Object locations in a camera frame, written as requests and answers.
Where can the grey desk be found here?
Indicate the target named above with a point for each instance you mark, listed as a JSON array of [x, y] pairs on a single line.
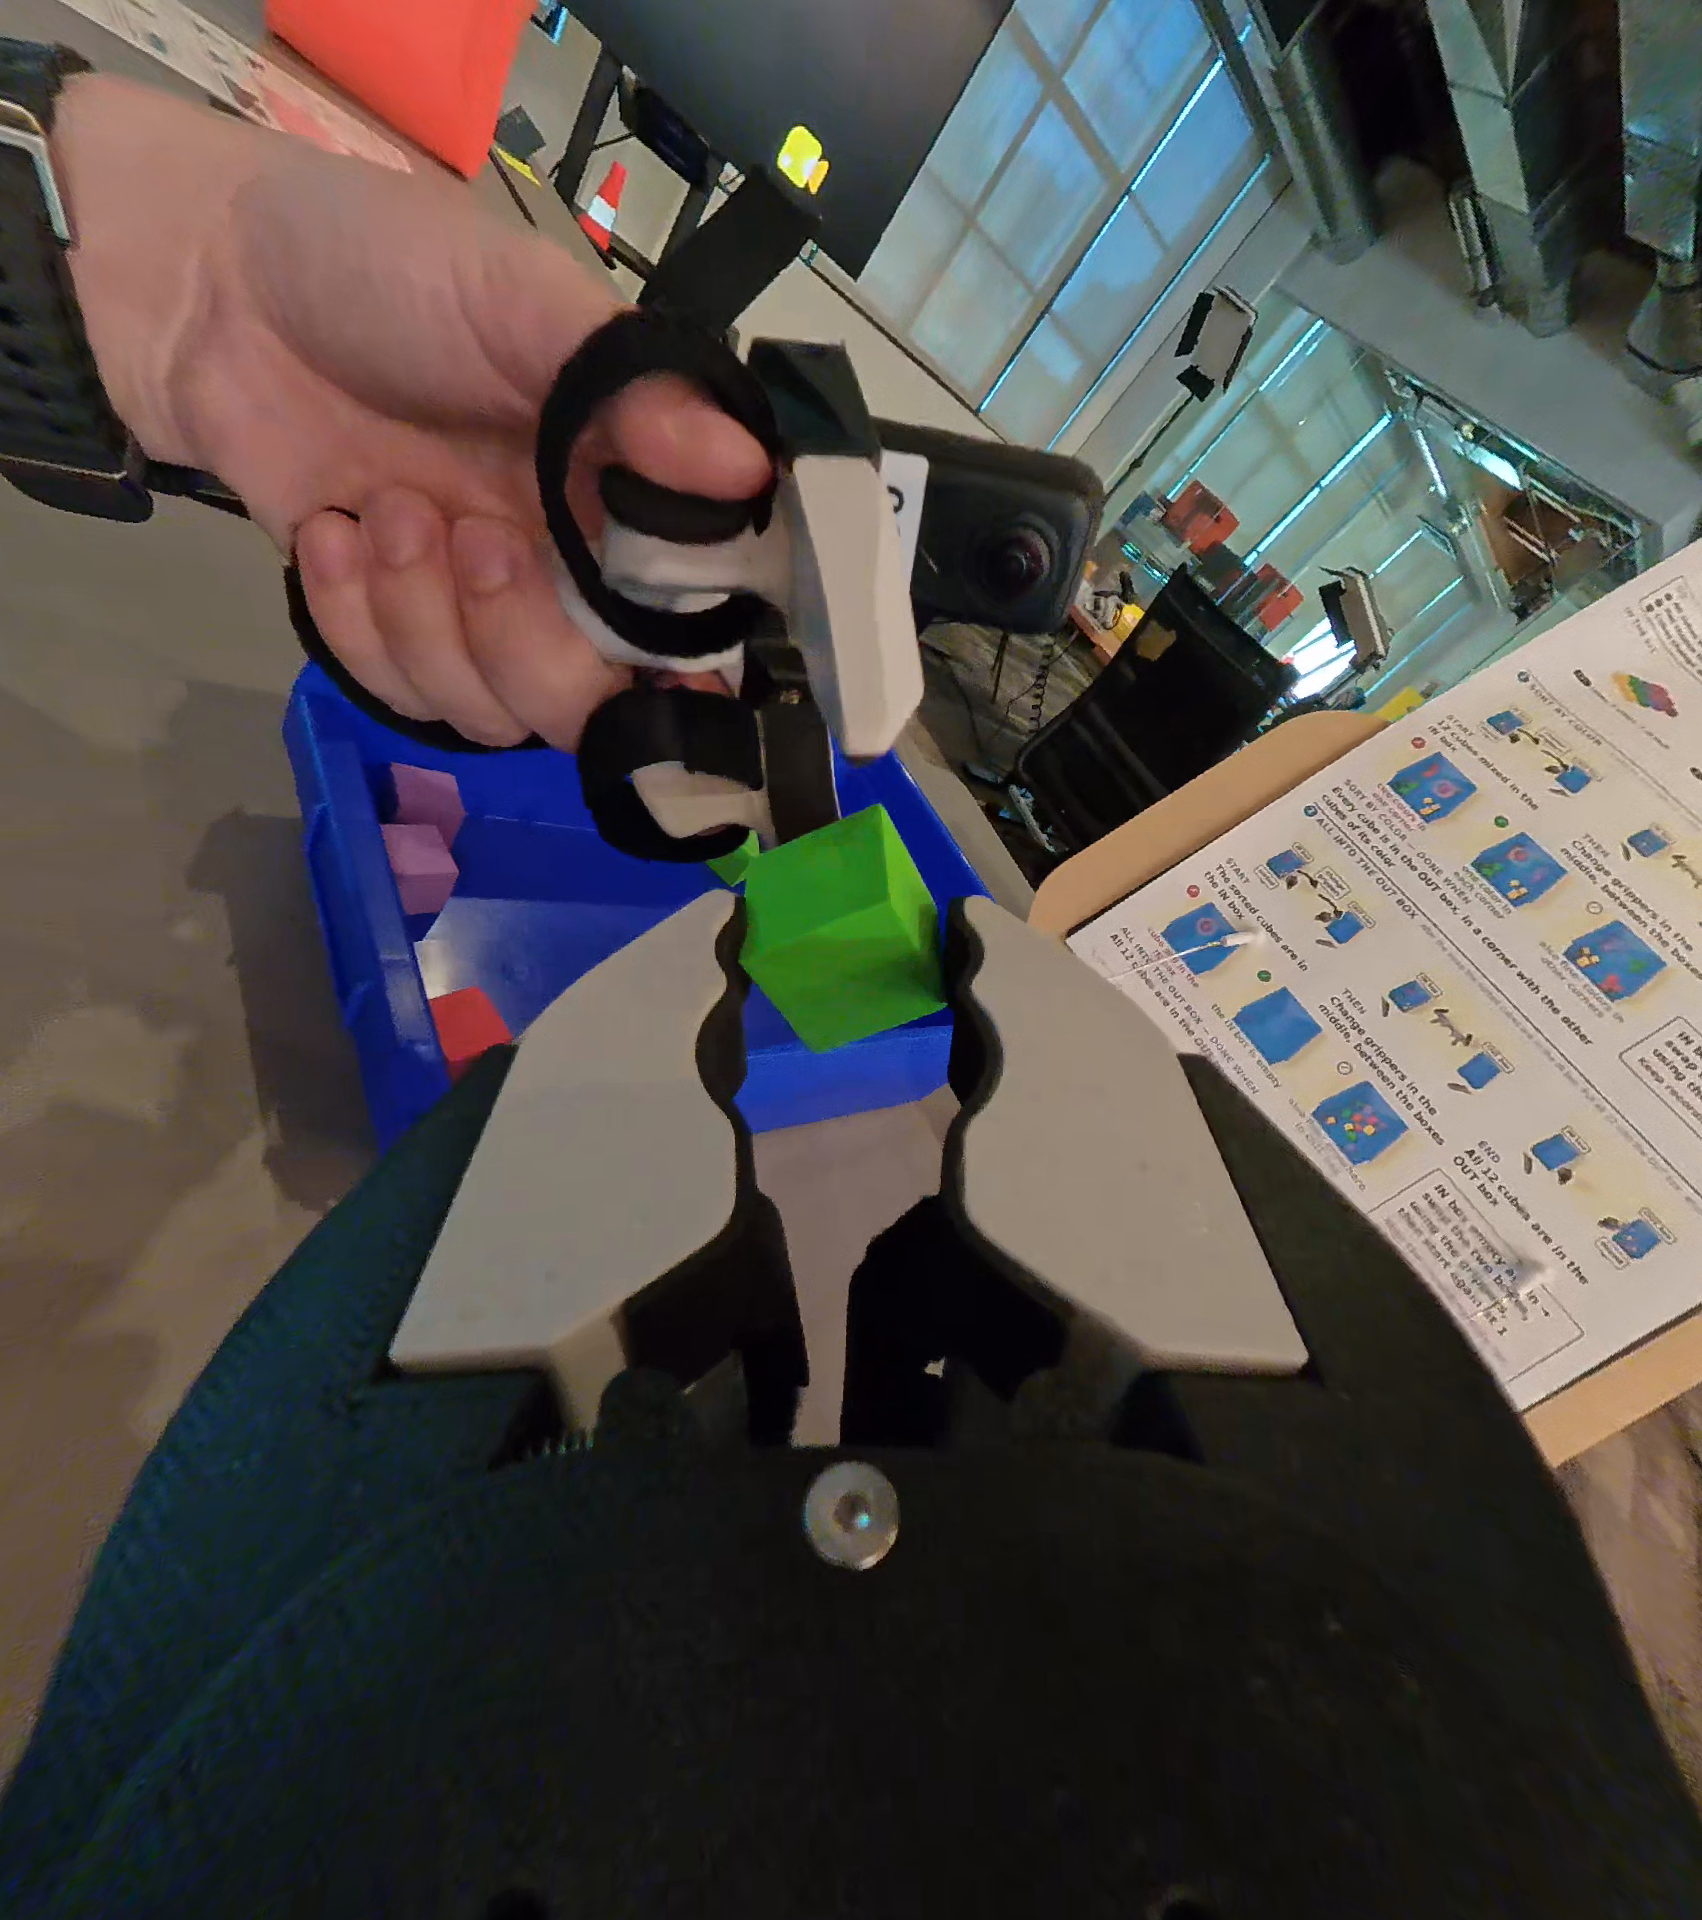
[[69, 974]]

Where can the blue plastic bin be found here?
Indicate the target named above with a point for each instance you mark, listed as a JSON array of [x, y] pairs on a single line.
[[355, 931]]

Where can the large dark screen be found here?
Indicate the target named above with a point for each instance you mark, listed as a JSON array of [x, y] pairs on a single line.
[[865, 89]]

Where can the purple wooden cube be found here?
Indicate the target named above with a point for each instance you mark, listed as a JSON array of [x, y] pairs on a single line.
[[417, 869], [424, 796]]

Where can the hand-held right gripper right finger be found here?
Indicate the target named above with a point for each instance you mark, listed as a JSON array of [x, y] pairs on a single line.
[[1121, 1184]]

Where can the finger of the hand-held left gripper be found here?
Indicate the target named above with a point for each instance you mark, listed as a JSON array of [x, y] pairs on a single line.
[[851, 600]]

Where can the green wooden cube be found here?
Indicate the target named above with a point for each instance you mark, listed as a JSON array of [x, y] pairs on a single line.
[[836, 944], [733, 862]]

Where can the small traffic cone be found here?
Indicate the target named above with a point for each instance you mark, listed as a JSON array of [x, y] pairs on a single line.
[[604, 201]]

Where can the printed paper sheet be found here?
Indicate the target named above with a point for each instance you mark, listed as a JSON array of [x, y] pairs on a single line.
[[237, 82]]

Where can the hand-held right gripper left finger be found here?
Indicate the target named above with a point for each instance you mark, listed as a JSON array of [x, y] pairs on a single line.
[[573, 1184]]

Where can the person's left hand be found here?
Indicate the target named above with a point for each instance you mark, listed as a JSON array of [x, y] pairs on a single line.
[[341, 329]]

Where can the red wooden cube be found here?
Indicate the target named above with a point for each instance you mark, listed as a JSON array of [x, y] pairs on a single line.
[[468, 1027]]

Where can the orange plastic box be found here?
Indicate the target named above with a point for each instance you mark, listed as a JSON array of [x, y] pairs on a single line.
[[401, 76]]

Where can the printed instruction sheet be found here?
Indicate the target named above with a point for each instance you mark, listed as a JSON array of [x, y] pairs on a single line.
[[1466, 974]]

